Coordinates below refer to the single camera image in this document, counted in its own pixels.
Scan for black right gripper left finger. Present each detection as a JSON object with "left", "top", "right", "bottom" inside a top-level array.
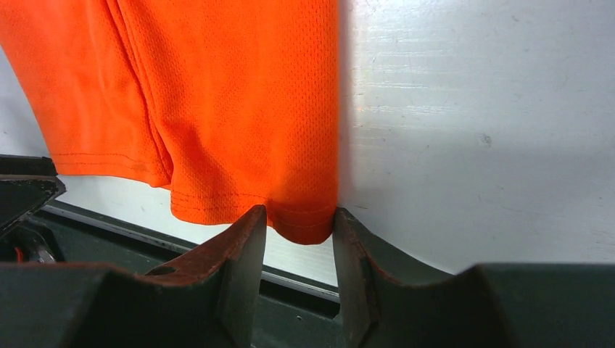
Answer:
[{"left": 144, "top": 204, "right": 268, "bottom": 348}]

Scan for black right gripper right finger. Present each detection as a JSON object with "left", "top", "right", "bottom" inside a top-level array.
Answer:
[{"left": 332, "top": 208, "right": 481, "bottom": 347}]

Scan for orange t-shirt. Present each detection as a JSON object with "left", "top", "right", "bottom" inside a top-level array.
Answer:
[{"left": 1, "top": 1, "right": 339, "bottom": 244}]

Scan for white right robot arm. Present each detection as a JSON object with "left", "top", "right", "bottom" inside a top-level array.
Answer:
[{"left": 1, "top": 156, "right": 482, "bottom": 347}]

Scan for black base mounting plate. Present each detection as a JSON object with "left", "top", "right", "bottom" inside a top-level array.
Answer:
[{"left": 33, "top": 202, "right": 344, "bottom": 347}]

